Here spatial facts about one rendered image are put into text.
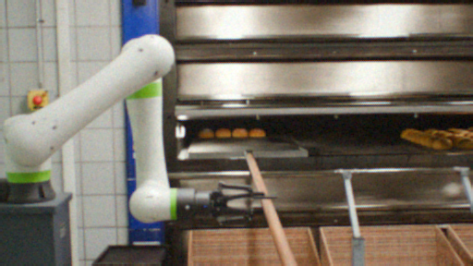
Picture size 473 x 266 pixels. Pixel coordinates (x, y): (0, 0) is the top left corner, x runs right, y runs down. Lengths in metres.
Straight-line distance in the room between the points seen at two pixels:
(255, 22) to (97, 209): 1.12
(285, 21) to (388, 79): 0.54
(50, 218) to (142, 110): 0.41
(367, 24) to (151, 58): 1.39
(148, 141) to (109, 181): 1.00
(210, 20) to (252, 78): 0.32
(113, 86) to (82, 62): 1.17
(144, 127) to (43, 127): 0.35
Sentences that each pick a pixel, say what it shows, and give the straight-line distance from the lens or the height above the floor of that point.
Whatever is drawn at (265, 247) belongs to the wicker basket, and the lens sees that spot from 2.83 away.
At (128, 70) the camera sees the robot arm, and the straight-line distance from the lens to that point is 1.68.
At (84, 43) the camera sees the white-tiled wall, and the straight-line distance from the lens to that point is 2.84.
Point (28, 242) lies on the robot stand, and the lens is 1.84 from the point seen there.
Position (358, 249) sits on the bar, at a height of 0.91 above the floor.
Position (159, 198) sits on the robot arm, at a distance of 1.78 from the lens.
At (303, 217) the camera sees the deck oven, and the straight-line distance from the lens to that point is 2.87.
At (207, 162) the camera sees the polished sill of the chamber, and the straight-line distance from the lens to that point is 2.80.
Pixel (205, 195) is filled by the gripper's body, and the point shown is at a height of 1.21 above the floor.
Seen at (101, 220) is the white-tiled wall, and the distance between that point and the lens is 2.90.
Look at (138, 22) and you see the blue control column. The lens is 2.77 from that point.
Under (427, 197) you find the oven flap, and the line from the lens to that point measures 2.98.
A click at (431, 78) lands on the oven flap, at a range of 2.94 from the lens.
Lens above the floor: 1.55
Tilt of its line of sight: 6 degrees down
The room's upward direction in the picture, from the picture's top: 1 degrees counter-clockwise
